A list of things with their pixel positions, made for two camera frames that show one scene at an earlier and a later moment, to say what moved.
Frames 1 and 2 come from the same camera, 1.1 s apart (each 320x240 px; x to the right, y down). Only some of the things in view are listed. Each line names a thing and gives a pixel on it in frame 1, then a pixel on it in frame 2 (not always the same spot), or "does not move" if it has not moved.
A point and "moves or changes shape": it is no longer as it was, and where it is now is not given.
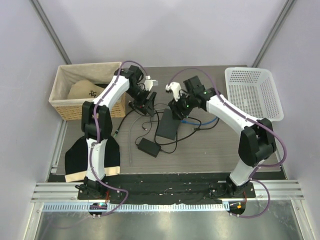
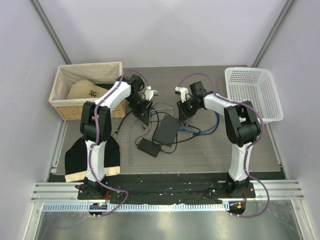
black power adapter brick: x=149 y=147 does not move
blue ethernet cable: x=199 y=123 to x=208 y=130
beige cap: x=84 y=89 does not move
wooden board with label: x=80 y=176 does not move
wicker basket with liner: x=100 y=73 does not move
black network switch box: x=168 y=127 moves or changes shape
